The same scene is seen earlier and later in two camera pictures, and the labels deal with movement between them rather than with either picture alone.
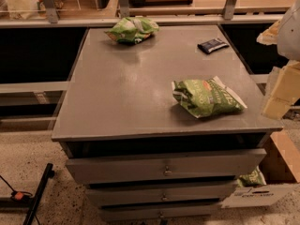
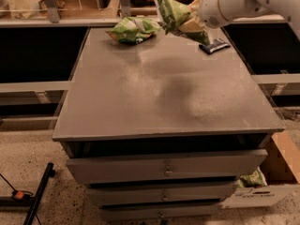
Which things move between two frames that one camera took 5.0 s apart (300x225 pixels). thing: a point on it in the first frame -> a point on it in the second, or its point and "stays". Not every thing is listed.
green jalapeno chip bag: (206, 97) -> (171, 15)
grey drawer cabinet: (140, 157) stays
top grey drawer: (164, 166) stays
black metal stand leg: (37, 197) stays
